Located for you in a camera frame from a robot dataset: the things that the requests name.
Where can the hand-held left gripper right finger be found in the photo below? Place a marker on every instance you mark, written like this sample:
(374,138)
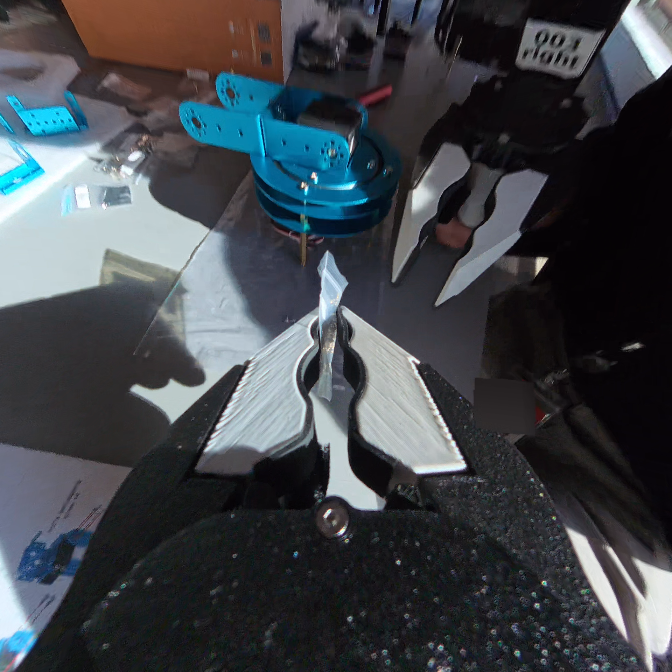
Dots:
(399,409)

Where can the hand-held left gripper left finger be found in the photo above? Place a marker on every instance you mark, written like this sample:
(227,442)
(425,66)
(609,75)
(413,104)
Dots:
(262,409)

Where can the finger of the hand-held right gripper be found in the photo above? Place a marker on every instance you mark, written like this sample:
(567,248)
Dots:
(428,189)
(506,220)

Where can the blue toy robot arm base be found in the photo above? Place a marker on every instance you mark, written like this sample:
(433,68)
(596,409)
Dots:
(325,210)

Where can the large clear plastic bag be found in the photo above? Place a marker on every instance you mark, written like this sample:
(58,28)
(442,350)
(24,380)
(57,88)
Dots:
(236,294)

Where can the small clear screw bag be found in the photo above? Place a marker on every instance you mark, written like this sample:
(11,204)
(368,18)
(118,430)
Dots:
(329,294)

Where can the grey desk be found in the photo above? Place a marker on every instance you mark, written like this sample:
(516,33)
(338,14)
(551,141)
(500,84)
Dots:
(63,252)

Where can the person's right hand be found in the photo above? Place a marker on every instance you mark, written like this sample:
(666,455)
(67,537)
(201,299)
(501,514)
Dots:
(454,233)

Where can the white instruction booklet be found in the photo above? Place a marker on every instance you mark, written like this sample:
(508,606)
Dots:
(42,498)

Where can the pile of small hardware bags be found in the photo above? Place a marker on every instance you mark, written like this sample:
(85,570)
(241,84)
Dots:
(113,197)

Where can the orange and white cardboard box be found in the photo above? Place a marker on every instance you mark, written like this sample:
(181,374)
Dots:
(173,31)

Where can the blue plain U bracket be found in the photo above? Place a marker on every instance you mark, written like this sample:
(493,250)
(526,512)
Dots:
(21,176)

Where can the blue perforated U bracket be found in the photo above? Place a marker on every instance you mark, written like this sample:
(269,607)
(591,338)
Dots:
(50,120)

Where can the blue small bracket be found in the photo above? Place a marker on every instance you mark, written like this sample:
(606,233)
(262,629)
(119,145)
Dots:
(5,124)

